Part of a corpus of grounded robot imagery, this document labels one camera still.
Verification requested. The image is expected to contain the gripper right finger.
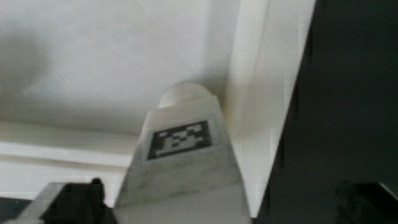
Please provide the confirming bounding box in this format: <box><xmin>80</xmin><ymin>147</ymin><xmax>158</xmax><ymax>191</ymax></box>
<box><xmin>334</xmin><ymin>181</ymin><xmax>398</xmax><ymax>224</ymax></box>

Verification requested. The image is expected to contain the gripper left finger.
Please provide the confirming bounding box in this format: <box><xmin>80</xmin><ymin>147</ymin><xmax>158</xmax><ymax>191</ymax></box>
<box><xmin>10</xmin><ymin>178</ymin><xmax>117</xmax><ymax>224</ymax></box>

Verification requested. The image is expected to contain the white table leg with tag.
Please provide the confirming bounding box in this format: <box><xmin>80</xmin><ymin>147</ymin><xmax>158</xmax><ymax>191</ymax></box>
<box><xmin>113</xmin><ymin>83</ymin><xmax>252</xmax><ymax>224</ymax></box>

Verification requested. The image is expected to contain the white square table top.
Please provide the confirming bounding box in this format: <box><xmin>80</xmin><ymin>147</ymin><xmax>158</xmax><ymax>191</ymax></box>
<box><xmin>0</xmin><ymin>0</ymin><xmax>318</xmax><ymax>219</ymax></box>

